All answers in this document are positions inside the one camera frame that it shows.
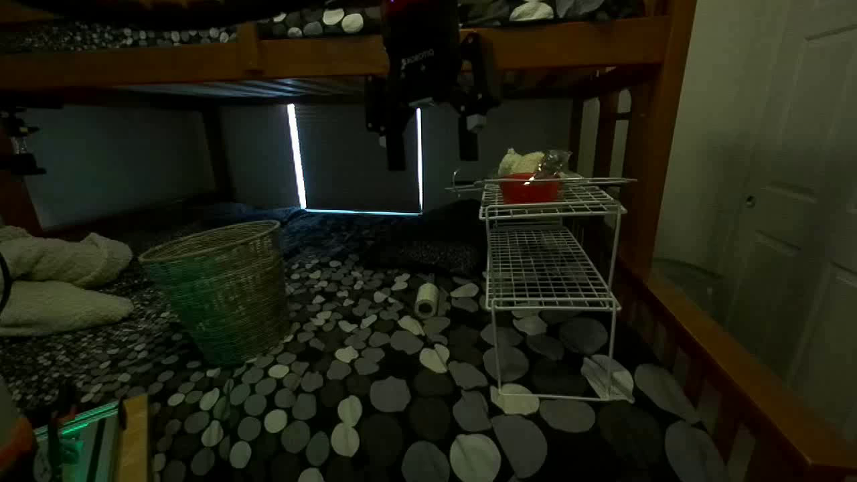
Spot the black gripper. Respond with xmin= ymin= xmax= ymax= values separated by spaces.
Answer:
xmin=363 ymin=16 xmax=499 ymax=175

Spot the woven wicker basket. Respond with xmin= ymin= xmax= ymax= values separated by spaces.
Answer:
xmin=138 ymin=217 xmax=293 ymax=371

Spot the dark window blind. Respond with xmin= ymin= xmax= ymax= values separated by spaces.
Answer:
xmin=293 ymin=99 xmax=424 ymax=215

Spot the white crumpled item on rack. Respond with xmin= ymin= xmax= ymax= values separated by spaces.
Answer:
xmin=495 ymin=145 xmax=550 ymax=181

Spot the red bowl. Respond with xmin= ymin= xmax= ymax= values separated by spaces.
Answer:
xmin=495 ymin=175 xmax=566 ymax=206

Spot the spotted upper mattress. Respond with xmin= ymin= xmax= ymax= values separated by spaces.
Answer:
xmin=0 ymin=0 xmax=649 ymax=53

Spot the white paper roll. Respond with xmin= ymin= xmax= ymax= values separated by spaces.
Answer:
xmin=414 ymin=281 xmax=444 ymax=323

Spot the spotted black grey bed cover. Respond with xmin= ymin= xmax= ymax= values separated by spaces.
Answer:
xmin=0 ymin=203 xmax=746 ymax=482

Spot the white panel door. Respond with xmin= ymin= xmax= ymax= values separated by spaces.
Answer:
xmin=655 ymin=0 xmax=857 ymax=443

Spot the white pillow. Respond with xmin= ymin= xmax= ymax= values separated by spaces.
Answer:
xmin=0 ymin=278 xmax=138 ymax=340

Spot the orange object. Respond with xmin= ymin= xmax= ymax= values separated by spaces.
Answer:
xmin=0 ymin=380 xmax=41 ymax=482

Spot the wooden bunk bed frame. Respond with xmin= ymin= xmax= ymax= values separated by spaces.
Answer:
xmin=0 ymin=0 xmax=857 ymax=482

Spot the white wire shelf rack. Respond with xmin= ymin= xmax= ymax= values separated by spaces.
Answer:
xmin=476 ymin=173 xmax=641 ymax=408

